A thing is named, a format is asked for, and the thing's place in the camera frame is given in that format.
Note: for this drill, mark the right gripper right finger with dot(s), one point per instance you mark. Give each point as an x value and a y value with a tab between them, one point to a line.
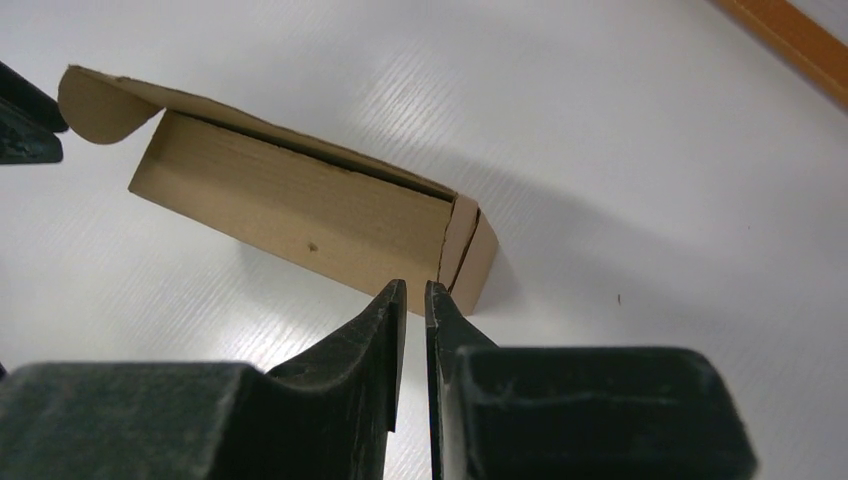
644	412

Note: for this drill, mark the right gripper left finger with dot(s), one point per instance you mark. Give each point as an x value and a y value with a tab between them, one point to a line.
326	413

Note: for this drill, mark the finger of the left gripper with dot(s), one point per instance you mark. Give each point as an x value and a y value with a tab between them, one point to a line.
30	122

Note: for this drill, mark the orange wooden shelf rack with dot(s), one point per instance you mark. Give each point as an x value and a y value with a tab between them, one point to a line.
797	39

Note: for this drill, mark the brown cardboard box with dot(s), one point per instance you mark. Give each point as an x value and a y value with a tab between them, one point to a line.
347	216

